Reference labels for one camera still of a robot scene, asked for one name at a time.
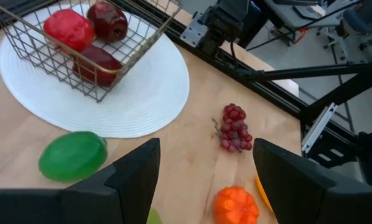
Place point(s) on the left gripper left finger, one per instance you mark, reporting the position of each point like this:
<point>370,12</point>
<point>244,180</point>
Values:
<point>80,205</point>

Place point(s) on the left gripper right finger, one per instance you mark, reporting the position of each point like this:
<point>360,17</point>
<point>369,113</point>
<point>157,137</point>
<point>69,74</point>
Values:
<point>313,202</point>

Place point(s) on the large green lime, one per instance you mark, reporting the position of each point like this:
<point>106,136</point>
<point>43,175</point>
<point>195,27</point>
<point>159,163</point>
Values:
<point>72,157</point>

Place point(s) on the red orange mango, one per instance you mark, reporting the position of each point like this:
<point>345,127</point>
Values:
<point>262,193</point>

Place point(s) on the pale green fruit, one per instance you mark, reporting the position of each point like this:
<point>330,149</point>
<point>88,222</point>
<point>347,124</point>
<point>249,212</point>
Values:
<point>155,219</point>

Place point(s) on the red bell pepper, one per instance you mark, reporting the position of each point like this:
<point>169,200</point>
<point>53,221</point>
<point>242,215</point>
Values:
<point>235,207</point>

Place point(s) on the dark red pomegranate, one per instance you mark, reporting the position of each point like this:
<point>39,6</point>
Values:
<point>94,62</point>

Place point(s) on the bright red round fruit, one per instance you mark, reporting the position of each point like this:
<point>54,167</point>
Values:
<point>69,29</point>

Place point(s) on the dark red apple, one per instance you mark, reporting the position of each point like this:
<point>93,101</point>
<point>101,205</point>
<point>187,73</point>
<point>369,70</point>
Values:
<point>108,20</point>

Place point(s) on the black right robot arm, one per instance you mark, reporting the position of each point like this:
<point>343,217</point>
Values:
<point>223,21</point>

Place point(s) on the red grape bunch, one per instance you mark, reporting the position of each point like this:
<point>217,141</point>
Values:
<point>235,130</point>

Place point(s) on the black support beam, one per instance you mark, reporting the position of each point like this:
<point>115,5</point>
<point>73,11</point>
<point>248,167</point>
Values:
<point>344,93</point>

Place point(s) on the white plate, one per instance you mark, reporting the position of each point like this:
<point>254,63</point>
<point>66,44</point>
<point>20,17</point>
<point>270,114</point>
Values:
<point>142,102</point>

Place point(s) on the grey desk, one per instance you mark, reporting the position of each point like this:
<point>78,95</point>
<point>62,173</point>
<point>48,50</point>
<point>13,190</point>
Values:
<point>298,15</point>

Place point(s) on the blue office chair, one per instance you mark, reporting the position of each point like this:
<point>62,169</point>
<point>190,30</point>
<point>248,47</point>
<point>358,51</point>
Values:
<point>363,18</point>

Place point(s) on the silver mounting plate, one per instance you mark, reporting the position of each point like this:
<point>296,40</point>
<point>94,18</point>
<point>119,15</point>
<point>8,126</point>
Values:
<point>193,31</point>

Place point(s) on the silver aluminium bracket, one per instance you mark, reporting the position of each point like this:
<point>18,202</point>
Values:
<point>318,129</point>

